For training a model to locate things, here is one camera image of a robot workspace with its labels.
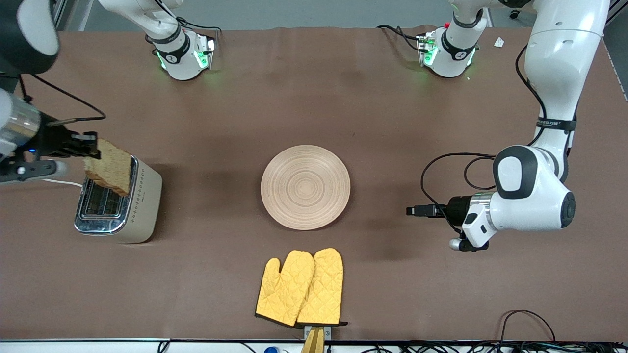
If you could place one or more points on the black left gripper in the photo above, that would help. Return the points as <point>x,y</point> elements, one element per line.
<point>457,207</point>

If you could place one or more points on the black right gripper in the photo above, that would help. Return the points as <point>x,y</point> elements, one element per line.
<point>53,141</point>

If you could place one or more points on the brown toast slice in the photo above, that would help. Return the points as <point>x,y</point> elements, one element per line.
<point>112,169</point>

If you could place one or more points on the round wooden plate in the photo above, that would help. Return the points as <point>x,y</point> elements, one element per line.
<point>305,187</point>

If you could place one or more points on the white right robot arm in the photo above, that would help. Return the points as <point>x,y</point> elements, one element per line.
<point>177,59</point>

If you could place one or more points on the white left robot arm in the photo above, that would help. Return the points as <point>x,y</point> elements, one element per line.
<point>559,63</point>

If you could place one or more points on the cream and chrome toaster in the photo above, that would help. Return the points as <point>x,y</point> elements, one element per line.
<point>144,206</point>

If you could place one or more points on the yellow quilted oven mitt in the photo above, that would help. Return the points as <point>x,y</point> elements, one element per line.
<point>284,289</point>
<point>324,294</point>

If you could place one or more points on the brown table cover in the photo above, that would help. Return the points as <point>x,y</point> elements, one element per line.
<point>221,122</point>

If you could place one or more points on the white paper scrap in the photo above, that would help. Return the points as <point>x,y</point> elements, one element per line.
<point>499,42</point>

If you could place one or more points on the blue round object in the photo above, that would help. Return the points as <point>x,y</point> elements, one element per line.
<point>271,350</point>

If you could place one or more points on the black chair caster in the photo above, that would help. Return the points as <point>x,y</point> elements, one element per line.
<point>515,14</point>

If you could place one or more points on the aluminium frame profile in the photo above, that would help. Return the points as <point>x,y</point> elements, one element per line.
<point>60,12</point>

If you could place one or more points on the wooden stick with metal bracket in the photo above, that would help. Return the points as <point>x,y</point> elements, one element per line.
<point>314,340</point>

